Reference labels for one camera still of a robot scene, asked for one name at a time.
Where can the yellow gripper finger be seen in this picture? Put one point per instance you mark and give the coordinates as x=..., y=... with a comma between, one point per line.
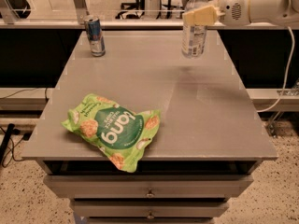
x=204, y=16

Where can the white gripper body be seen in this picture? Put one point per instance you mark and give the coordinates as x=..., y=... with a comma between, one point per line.
x=234, y=10

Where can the clear plastic water bottle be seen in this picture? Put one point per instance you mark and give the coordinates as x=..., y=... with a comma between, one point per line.
x=194, y=36

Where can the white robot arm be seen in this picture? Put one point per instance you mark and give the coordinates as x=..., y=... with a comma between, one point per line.
x=277, y=12

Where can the green rice chip bag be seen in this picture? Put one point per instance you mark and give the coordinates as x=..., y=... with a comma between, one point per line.
x=120, y=134

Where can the blue silver energy drink can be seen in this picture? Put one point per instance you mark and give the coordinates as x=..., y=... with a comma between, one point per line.
x=95, y=36

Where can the grey drawer cabinet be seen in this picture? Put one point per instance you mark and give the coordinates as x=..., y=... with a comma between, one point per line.
x=209, y=142

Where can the upper drawer knob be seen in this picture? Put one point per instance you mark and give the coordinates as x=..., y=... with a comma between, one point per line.
x=150, y=194

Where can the drawer knob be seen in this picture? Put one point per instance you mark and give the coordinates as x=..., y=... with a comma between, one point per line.
x=150, y=194
x=150, y=216

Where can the lower drawer knob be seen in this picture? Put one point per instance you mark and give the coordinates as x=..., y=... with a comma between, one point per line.
x=150, y=216

